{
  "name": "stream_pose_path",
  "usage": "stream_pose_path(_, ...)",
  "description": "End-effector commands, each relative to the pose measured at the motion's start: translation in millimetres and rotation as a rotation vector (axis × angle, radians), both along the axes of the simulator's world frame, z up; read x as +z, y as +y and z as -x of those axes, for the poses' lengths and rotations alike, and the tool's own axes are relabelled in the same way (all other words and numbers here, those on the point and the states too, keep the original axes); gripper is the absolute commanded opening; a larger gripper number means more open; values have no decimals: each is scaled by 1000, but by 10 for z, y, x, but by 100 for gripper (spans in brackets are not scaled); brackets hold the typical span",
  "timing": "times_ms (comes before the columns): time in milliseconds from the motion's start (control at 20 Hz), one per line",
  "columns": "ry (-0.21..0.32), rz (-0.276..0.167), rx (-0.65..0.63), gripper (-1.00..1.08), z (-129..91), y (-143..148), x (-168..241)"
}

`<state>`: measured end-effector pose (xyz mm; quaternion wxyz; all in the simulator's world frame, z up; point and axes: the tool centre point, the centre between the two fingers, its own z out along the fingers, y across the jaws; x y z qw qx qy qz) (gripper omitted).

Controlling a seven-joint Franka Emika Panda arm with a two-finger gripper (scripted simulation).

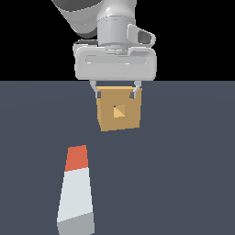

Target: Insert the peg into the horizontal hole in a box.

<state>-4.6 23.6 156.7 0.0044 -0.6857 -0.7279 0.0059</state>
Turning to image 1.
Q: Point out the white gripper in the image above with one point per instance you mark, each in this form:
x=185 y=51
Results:
x=116 y=62

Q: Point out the tan wooden box with hole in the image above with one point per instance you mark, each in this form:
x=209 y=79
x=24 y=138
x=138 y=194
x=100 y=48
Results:
x=118 y=108

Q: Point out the white peg with orange end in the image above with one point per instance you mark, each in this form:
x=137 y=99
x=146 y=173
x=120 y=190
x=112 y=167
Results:
x=76 y=192

